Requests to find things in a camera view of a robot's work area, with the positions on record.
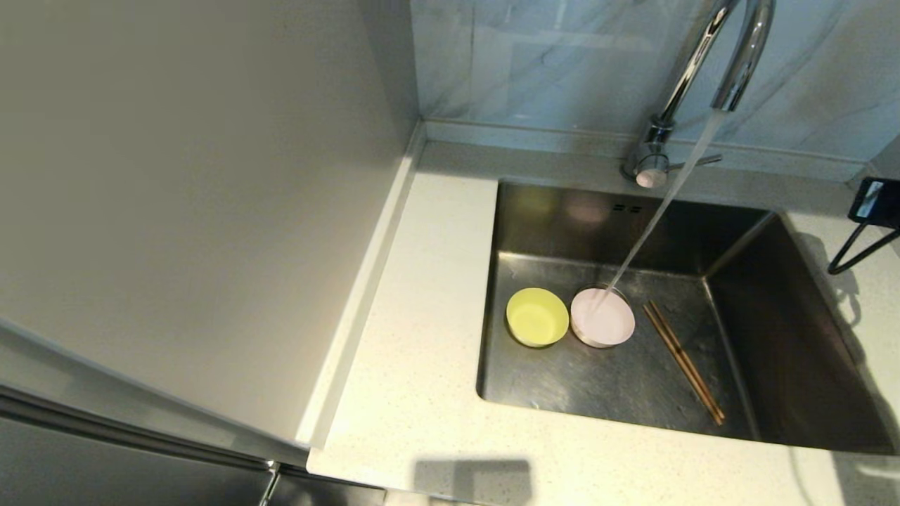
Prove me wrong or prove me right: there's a brown wooden chopstick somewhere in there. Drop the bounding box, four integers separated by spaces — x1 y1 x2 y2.
641 305 721 426
647 300 726 422

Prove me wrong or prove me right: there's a pale pink bowl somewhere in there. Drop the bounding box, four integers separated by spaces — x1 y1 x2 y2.
570 284 636 350

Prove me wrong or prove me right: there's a yellow plastic bowl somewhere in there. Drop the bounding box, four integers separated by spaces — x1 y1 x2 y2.
506 287 570 349

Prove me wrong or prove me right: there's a stainless steel sink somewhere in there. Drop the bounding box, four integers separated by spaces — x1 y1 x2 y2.
476 179 897 456

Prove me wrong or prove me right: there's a running water stream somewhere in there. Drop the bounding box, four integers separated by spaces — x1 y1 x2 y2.
594 109 726 313

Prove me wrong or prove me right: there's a chrome gooseneck faucet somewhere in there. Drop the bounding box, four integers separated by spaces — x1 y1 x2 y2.
619 0 776 189

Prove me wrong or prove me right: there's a beige tall cabinet side panel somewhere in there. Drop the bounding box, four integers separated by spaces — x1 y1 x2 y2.
0 0 426 450

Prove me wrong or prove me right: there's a chrome cabinet trim strip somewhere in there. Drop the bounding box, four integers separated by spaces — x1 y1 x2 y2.
0 383 310 473

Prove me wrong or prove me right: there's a grey tall cabinet door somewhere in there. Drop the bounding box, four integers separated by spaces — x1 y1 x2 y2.
0 413 387 506

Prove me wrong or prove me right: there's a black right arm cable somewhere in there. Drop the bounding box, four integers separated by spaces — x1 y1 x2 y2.
828 222 900 275

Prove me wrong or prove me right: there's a chrome cabinet handle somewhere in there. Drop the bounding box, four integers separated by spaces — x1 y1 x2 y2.
257 460 282 506

